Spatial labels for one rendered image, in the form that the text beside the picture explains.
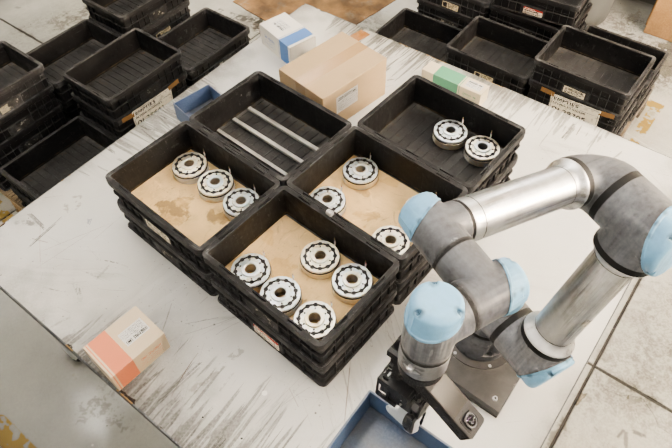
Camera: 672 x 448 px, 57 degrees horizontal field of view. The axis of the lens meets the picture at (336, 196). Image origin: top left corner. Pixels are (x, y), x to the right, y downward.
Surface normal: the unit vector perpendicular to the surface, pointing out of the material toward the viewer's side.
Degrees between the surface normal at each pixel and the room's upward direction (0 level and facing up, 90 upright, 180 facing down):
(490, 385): 4
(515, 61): 0
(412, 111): 0
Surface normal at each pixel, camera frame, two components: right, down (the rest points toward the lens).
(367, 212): -0.02, -0.65
